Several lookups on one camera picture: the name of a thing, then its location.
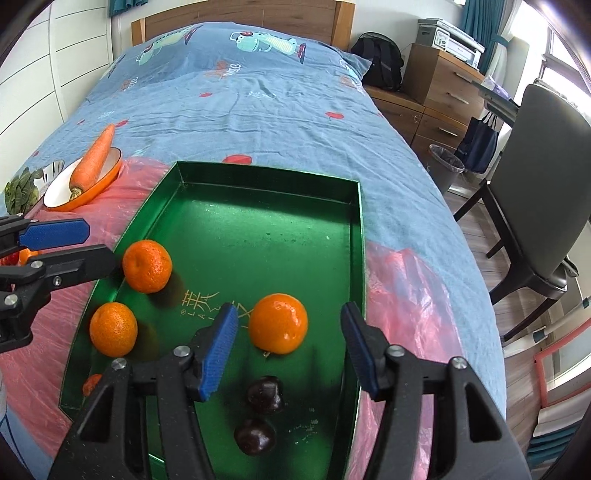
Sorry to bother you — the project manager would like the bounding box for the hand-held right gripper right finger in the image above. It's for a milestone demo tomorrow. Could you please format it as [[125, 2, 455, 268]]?
[[340, 302, 532, 480]]

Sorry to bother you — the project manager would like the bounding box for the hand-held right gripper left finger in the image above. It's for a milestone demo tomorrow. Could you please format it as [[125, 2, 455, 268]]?
[[48, 302, 240, 480]]

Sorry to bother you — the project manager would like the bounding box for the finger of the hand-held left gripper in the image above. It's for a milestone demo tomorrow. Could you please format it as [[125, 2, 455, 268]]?
[[0, 216, 90, 259], [0, 244, 117, 292]]

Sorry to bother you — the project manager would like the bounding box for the dark purple plum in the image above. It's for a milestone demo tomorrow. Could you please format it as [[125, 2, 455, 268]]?
[[233, 418, 278, 457], [246, 376, 284, 414]]

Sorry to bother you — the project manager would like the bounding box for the large orange mandarin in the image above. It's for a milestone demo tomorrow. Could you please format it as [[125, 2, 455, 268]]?
[[89, 302, 139, 358]]

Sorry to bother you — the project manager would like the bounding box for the green metal tray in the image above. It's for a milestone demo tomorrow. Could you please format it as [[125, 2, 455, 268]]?
[[59, 161, 368, 480]]

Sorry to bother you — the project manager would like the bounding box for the orange rimmed bowl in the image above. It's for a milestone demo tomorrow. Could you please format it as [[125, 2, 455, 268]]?
[[43, 147, 124, 212]]

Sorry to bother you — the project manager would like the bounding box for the whole bok choy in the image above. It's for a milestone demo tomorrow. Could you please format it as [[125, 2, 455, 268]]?
[[4, 168, 44, 215]]

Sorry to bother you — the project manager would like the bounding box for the pink plastic sheet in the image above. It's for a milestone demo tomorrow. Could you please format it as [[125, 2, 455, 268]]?
[[0, 154, 467, 480]]

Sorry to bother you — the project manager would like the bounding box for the carrot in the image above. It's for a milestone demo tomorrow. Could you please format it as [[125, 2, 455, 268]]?
[[68, 124, 116, 200]]

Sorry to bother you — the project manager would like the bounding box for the white wardrobe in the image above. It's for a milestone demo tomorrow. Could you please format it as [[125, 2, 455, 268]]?
[[0, 0, 114, 185]]

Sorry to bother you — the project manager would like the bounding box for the grey trash bin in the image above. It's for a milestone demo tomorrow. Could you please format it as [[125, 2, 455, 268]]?
[[428, 144, 466, 195]]

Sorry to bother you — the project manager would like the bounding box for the dark blue bag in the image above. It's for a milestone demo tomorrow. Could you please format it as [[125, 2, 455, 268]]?
[[456, 113, 500, 174]]

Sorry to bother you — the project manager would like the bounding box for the short teal curtain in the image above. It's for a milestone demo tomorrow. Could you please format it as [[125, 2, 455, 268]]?
[[108, 0, 144, 18]]

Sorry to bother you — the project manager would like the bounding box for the low wooden nightstand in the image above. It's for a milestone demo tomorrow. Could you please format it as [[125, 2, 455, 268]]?
[[365, 85, 426, 146]]

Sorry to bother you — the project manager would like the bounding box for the grey chair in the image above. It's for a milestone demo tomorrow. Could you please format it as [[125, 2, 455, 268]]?
[[455, 83, 591, 342]]

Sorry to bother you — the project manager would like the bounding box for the wooden drawer cabinet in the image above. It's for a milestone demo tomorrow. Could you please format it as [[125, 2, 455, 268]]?
[[403, 42, 490, 151]]

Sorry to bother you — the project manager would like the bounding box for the grey desk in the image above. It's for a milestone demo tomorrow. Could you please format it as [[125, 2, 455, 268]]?
[[478, 76, 522, 125]]

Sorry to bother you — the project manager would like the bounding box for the black backpack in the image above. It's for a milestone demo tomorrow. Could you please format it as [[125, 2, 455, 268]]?
[[350, 31, 404, 92]]

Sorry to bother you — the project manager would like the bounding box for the wooden headboard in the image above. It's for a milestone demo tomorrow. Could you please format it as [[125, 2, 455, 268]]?
[[131, 0, 355, 49]]

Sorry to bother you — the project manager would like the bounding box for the white printer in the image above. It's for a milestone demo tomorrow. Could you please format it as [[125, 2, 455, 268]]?
[[418, 17, 486, 70]]

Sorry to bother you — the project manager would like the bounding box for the long teal curtain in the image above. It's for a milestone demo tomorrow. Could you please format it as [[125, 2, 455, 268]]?
[[459, 0, 511, 75]]

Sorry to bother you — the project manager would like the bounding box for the window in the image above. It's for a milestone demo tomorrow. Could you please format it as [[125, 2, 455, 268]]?
[[540, 18, 591, 116]]

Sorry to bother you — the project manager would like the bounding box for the red metal frame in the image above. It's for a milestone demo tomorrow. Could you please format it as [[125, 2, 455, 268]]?
[[533, 344, 591, 409]]

